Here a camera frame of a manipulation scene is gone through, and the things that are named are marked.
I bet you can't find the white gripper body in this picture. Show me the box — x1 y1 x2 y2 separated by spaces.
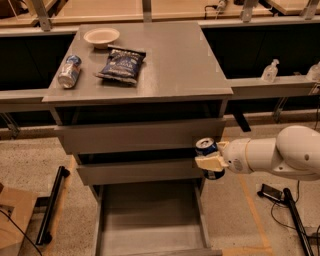
223 138 251 174

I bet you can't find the blue pepsi can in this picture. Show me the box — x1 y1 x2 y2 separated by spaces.
195 137 225 180

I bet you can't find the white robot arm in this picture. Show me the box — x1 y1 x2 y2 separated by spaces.
195 125 320 181

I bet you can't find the grey top drawer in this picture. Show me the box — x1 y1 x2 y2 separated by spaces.
55 118 226 154

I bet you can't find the grey open bottom drawer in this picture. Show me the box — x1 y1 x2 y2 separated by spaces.
92 180 222 256

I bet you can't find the grey middle drawer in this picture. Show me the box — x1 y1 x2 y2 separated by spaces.
77 158 203 185

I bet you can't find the grey drawer cabinet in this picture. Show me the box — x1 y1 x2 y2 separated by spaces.
42 21 234 256

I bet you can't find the silver lying soda can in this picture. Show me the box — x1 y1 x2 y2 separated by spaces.
58 55 82 89

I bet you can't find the black device on floor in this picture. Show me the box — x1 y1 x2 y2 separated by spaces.
257 184 282 202

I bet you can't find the black bar right floor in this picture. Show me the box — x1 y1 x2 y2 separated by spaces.
283 188 314 256

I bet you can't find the black bar floor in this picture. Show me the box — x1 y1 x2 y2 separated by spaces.
283 188 314 256
36 166 70 245

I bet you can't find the clear sanitizer pump bottle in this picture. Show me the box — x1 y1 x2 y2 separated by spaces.
261 59 279 83

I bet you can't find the blue chip bag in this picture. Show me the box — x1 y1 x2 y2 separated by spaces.
96 45 146 84

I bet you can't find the white paper bowl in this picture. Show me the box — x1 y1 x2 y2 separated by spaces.
84 28 120 49

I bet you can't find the black bar left floor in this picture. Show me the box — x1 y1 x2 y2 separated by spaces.
36 166 70 245

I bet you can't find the cardboard box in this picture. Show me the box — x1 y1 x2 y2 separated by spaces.
0 185 37 256

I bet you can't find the black cable right floor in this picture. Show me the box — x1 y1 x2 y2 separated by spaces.
270 96 320 256

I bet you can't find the black cable floor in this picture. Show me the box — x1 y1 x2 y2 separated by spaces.
270 96 320 256
0 209 44 256

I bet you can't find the grey metal rail shelf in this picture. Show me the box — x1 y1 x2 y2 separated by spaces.
0 75 316 113

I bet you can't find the black cable left floor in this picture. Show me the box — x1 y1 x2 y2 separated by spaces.
0 209 44 256

